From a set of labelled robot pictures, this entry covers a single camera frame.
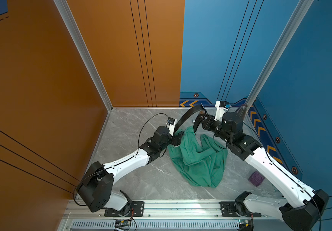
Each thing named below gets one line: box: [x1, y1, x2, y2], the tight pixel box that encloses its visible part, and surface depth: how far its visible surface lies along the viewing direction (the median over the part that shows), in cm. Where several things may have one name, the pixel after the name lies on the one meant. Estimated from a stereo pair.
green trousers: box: [168, 126, 229, 189], surface depth 80 cm
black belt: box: [173, 102, 205, 135], surface depth 68 cm
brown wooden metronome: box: [236, 103, 248, 119], surface depth 99 cm
